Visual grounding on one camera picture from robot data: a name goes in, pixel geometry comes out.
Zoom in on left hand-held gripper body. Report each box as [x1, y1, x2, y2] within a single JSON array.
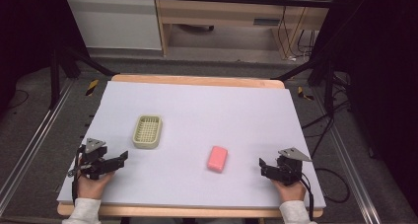
[[77, 137, 116, 181]]

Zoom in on black cables under desk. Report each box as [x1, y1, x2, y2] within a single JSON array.
[[276, 5, 317, 59]]

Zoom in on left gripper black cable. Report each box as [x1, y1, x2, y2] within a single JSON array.
[[67, 146, 84, 206]]

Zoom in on wooden desk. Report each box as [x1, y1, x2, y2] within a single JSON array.
[[153, 0, 339, 60]]

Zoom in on black floor cable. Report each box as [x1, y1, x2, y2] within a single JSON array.
[[301, 70, 354, 204]]

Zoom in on person's left hand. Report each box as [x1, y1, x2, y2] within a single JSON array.
[[77, 170, 116, 200]]

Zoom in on white cabinet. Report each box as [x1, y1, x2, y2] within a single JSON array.
[[64, 0, 163, 51]]

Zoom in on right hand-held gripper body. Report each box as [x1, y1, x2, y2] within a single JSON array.
[[264, 147, 314, 187]]

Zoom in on black metal stand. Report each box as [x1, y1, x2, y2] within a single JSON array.
[[48, 45, 116, 111], [271, 57, 337, 114]]

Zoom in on white foam board mat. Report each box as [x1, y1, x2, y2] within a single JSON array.
[[56, 80, 327, 209]]

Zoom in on beige plastic soap dish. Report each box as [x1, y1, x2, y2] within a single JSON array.
[[131, 114, 164, 150]]

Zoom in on person's right hand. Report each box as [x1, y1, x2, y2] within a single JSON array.
[[271, 179, 308, 203]]

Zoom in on metal floor rail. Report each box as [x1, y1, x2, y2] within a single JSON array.
[[0, 79, 77, 216], [312, 85, 383, 224]]

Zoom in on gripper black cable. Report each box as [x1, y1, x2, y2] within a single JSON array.
[[67, 146, 84, 206], [299, 172, 315, 222]]

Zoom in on pink soap bar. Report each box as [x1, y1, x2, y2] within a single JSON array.
[[206, 145, 229, 174]]

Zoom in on wooden table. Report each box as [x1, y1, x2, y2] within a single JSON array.
[[56, 73, 325, 219]]

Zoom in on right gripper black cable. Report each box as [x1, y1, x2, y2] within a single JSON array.
[[299, 172, 315, 222]]

